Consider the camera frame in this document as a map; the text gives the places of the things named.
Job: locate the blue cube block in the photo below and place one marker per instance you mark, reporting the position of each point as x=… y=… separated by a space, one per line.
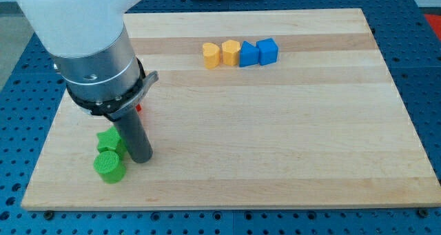
x=268 y=51

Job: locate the green cylinder block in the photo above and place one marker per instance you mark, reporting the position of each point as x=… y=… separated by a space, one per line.
x=109 y=167

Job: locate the yellow hexagon block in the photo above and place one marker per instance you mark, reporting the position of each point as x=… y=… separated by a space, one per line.
x=231 y=51

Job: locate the yellow heart block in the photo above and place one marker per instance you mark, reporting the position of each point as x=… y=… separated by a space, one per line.
x=211 y=55

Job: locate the green star block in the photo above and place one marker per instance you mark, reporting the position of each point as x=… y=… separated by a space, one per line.
x=110 y=140

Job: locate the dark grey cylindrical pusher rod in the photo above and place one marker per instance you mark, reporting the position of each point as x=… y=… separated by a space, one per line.
x=133 y=135

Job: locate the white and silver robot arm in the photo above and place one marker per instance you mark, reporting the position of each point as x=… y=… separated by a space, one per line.
x=89 y=44

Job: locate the blue triangle block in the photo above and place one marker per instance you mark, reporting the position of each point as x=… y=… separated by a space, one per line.
x=248 y=54

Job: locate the light wooden board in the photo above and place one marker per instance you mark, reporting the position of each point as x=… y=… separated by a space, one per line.
x=324 y=127

